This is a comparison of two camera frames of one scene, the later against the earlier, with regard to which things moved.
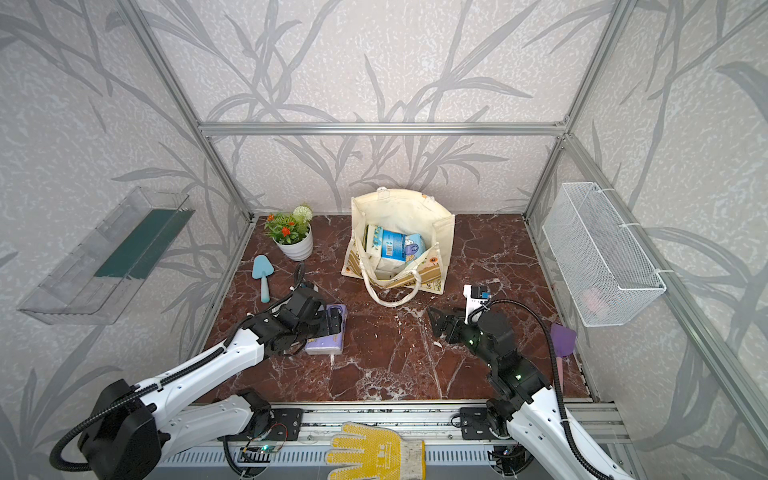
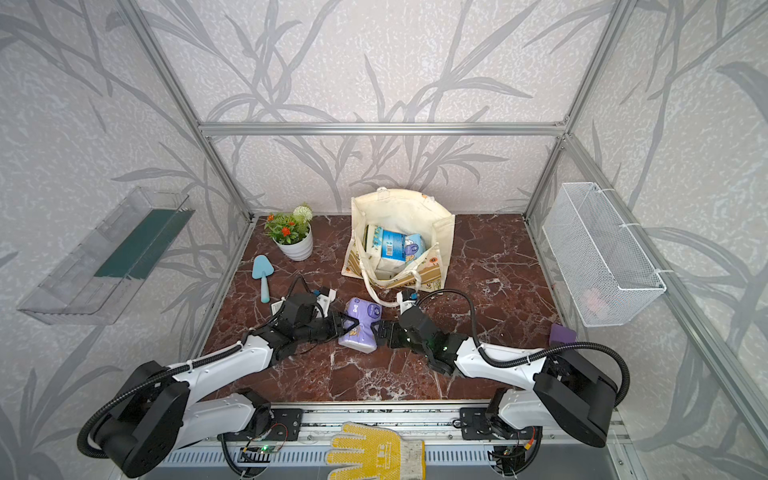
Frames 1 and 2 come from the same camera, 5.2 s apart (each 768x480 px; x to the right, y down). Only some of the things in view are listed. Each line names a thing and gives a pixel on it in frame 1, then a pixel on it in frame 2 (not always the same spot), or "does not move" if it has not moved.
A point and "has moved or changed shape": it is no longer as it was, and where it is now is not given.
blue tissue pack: x=393 y=245 does not move
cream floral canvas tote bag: x=399 y=283 does not move
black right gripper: x=447 y=319 → x=393 y=327
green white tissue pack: x=374 y=238 does not move
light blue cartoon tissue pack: x=414 y=246 does not move
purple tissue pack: x=330 y=344 has moved or changed shape
